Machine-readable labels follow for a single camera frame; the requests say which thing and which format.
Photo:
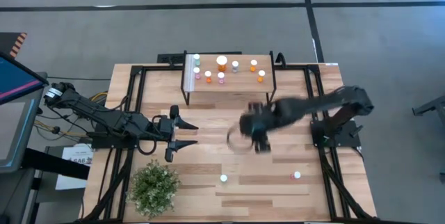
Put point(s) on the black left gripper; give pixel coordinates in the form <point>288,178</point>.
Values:
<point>162,128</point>

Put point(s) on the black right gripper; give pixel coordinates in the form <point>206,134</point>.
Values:
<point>259,119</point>

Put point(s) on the small pink medicine bottle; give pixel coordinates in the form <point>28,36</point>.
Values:
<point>221,75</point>
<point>197,70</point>

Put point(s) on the small orange medicine bottle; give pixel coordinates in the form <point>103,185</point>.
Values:
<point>208,73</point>
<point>253,62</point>
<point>261,73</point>

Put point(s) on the small teal medicine bottle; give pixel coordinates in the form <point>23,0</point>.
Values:
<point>196,56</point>

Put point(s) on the large orange medicine bottle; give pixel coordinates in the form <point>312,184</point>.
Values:
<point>222,60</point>

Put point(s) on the small grey medicine bottle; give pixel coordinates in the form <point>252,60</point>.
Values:
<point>235,63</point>

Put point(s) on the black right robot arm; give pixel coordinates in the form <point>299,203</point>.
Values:
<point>313,104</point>

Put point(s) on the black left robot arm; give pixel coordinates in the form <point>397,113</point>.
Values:
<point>104,112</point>

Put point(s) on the small red medicine bottle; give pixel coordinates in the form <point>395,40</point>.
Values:
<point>297,174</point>

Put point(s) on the small white-capped medicine bottle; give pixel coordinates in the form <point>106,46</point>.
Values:
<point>223,178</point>

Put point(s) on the wooden shelf with black legs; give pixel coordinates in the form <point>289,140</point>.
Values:
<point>240,85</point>

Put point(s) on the green artificial potted plant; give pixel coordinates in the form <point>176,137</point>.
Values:
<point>153,189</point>

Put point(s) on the black power strip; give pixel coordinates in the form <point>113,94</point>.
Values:
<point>170,58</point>

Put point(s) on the black curved hook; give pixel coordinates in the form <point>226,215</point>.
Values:
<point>280,58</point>

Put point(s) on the white paper sign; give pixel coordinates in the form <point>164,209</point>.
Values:
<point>78,154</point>

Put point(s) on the black equipment cart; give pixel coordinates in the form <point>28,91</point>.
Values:
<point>55,163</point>

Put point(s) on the grey panel with blue edge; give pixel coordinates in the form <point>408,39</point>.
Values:
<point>14,130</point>

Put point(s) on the blue computer monitor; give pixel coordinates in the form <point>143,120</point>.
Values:
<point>17,78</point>

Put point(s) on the black orange striped hazard block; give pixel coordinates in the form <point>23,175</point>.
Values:
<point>14,45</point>

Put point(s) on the black aluminium table frame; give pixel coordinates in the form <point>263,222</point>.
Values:
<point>295,67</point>

